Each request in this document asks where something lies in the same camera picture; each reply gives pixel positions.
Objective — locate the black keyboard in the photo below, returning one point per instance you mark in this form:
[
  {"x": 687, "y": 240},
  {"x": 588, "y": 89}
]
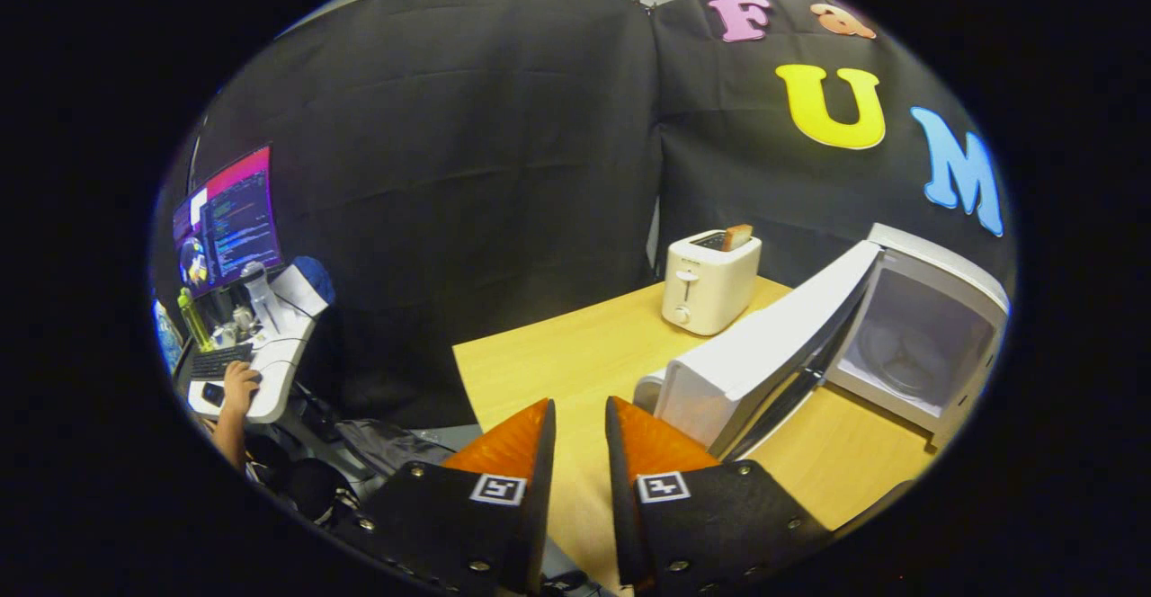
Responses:
[{"x": 216, "y": 363}]

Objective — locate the green bottle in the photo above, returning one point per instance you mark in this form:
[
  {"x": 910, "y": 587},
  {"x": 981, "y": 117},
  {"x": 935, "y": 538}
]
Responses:
[{"x": 193, "y": 323}]

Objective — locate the glass microwave turntable plate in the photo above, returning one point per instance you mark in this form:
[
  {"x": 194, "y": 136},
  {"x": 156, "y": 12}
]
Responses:
[{"x": 908, "y": 365}]

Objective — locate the toasted bread slice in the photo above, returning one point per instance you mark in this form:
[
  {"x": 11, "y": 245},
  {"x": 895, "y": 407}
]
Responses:
[{"x": 737, "y": 237}]

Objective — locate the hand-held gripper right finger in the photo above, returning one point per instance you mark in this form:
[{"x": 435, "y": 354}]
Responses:
[{"x": 620, "y": 507}]

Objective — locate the clear plastic bottle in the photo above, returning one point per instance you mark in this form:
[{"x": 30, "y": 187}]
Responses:
[{"x": 259, "y": 300}]

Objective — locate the blue cloth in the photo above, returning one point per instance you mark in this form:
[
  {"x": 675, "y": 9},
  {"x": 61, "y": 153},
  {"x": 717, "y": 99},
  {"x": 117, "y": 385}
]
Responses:
[{"x": 319, "y": 271}]

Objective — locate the white microwave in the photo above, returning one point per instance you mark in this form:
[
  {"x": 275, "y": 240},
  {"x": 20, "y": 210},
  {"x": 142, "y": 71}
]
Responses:
[{"x": 746, "y": 354}]

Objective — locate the dark grey bag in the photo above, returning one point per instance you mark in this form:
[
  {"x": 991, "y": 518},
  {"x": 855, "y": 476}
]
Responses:
[{"x": 396, "y": 449}]

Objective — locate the white desk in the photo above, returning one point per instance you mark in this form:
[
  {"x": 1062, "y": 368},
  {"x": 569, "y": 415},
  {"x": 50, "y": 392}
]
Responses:
[{"x": 279, "y": 372}]

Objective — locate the computer monitor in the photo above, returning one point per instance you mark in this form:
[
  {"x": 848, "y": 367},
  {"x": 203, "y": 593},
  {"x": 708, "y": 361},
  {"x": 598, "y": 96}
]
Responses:
[{"x": 234, "y": 219}]

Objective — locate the white toaster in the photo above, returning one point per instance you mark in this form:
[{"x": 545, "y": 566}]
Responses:
[{"x": 710, "y": 291}]

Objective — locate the black backdrop cloth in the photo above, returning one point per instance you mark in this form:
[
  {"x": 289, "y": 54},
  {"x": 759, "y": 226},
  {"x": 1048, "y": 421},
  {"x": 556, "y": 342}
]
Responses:
[{"x": 450, "y": 174}]

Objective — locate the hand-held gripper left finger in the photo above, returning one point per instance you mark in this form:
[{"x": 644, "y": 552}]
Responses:
[{"x": 539, "y": 525}]

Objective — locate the white paper sheet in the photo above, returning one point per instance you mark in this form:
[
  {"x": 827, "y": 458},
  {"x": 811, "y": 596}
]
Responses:
[{"x": 297, "y": 291}]

